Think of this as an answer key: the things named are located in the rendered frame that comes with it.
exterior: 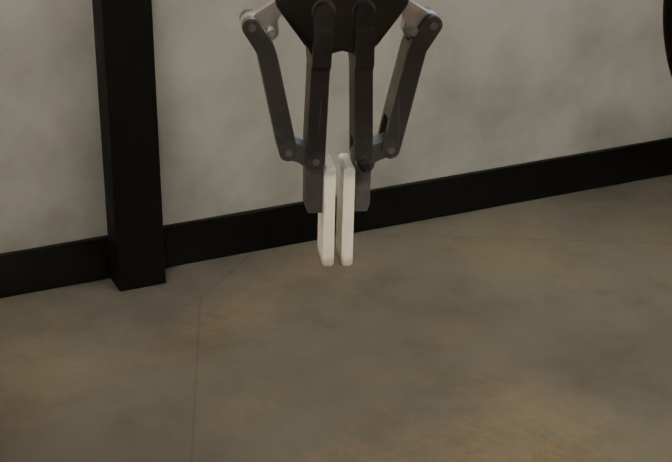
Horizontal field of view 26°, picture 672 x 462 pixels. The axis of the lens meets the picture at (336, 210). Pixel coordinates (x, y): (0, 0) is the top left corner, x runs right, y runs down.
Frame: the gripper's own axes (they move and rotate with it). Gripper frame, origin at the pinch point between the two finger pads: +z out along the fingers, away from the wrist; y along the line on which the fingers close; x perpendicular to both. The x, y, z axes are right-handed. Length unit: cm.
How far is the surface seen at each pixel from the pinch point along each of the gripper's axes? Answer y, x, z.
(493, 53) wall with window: -63, -204, 49
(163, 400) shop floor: 10, -129, 87
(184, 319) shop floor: 5, -158, 87
